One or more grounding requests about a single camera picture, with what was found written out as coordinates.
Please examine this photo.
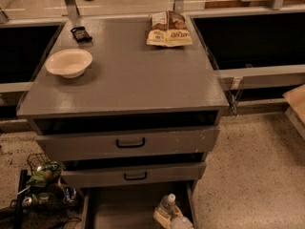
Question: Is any clear plastic water bottle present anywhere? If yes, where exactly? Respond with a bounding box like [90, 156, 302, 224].
[157, 194, 175, 217]

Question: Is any grey top drawer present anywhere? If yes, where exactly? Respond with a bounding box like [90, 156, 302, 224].
[36, 127, 220, 161]

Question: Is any small black snack packet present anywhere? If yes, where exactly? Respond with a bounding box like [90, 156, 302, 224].
[71, 27, 92, 44]

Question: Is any grey drawer cabinet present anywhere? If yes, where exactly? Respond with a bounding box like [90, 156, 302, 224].
[16, 15, 230, 189]

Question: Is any brown and yellow snack bag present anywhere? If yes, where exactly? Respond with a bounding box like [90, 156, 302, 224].
[147, 10, 193, 48]

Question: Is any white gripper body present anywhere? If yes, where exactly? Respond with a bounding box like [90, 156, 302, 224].
[169, 216, 194, 229]

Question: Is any grey open bottom drawer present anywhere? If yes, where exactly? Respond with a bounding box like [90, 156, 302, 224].
[77, 181, 197, 229]

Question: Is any black wire basket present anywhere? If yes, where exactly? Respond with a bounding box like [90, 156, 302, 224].
[27, 153, 50, 175]

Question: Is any white ceramic bowl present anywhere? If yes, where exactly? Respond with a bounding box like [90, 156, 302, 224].
[45, 49, 92, 78]

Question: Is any green chip bag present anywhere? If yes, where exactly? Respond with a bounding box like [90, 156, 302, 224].
[27, 161, 62, 188]

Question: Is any grey middle drawer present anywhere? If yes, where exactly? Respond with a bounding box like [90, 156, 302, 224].
[62, 162, 206, 188]

